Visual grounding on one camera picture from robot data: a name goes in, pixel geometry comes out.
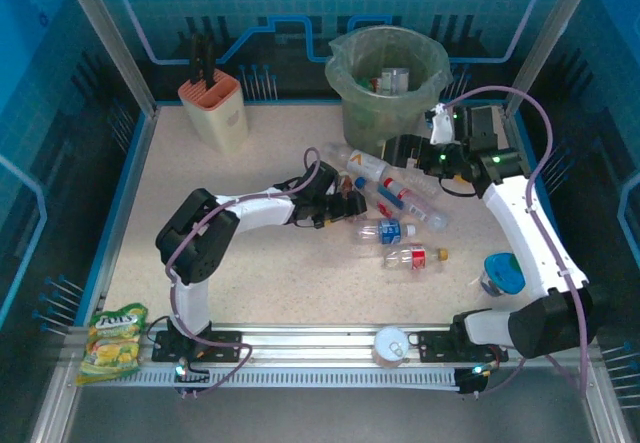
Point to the clear plastic bin liner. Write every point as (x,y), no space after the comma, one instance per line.
(340,78)

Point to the clear bottle blue label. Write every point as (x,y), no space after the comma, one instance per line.
(390,230)

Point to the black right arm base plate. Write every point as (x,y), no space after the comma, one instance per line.
(435,345)

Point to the beige knife block orange top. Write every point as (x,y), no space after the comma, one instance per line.
(220,113)

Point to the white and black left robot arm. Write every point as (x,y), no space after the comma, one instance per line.
(260,210)

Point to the aluminium front rail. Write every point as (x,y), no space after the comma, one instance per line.
(310,335)

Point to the aluminium side rail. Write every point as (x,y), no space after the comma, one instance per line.
(511,125)

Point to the translucent green waste bin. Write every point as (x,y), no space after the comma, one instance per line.
(380,128)

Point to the clear bottle white orange label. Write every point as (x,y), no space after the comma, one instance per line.
(367,165)

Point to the aluminium frame post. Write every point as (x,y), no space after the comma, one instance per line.
(550,38)
(107,38)

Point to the clear bottle red label yellow cap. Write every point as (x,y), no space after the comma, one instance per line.
(417,257)

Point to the clear unlabelled plastic bottle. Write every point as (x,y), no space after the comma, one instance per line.
(420,183)

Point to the green yellow snack bag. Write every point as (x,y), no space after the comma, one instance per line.
(115,343)

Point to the black controller board with LED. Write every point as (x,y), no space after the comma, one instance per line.
(470,383)
(192,375)

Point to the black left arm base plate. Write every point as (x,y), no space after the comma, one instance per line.
(220,335)

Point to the clear cup with blue lid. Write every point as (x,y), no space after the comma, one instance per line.
(502,273)

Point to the silver tin can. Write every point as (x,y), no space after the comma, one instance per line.
(392,345)

